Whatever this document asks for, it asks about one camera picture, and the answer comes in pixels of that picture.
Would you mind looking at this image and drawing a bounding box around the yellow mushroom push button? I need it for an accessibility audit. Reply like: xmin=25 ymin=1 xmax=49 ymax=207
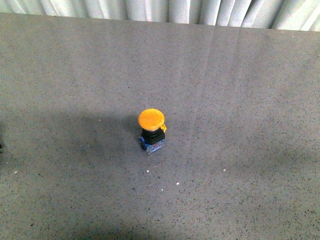
xmin=137 ymin=108 xmax=167 ymax=154

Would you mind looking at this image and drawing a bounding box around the white pleated curtain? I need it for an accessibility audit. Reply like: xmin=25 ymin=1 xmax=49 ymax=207
xmin=0 ymin=0 xmax=320 ymax=32

